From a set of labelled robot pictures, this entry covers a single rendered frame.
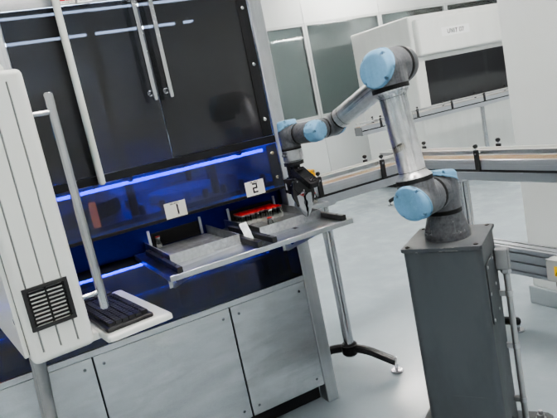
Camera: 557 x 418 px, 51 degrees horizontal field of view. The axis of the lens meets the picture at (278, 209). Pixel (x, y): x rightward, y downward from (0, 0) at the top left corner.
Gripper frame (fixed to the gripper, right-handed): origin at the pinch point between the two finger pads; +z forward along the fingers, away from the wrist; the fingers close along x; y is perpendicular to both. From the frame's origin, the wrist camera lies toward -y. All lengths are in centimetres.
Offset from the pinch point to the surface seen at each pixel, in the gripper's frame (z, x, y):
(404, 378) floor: 91, -42, 20
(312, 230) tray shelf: 3.7, 6.5, -12.7
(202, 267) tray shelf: 4.0, 48.0, -12.7
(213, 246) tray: 1.5, 38.3, 1.1
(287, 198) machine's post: -3.1, -6.6, 27.5
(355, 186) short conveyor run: 2, -48, 38
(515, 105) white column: -17, -144, 25
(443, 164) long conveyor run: 0, -82, 16
